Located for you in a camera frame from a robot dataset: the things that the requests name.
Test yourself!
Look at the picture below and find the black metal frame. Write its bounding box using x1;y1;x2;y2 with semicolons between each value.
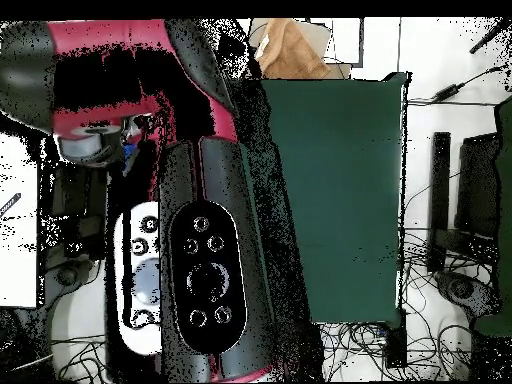
39;163;109;261

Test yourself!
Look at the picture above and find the black cable tangle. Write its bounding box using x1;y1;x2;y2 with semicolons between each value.
319;321;473;381
401;227;495;289
51;335;109;383

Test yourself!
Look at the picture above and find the black rod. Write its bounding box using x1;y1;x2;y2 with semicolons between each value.
468;17;512;55

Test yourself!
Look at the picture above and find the black power adapter with cable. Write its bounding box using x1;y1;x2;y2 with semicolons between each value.
407;59;512;107

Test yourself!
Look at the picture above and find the black chair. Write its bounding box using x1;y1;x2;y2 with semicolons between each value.
429;131;501;261

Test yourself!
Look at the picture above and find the brown towel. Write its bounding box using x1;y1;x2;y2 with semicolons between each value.
255;17;332;80

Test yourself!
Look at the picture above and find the dark green table cloth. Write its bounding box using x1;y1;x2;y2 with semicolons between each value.
259;71;411;328

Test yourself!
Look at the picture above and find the white table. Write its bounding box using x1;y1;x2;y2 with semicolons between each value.
0;131;41;309

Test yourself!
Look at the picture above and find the black marker pen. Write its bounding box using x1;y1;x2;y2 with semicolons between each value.
0;192;22;219

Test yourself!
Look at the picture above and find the cardboard box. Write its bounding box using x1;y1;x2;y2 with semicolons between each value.
247;17;353;80

